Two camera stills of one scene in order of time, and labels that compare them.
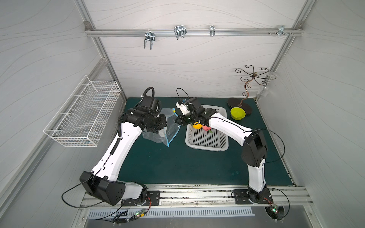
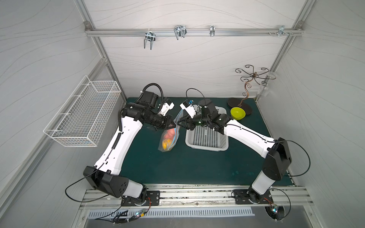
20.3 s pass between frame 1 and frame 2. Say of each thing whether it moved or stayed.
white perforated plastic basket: stayed
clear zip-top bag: moved
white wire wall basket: stayed
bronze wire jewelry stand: stayed
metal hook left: stayed
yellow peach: moved
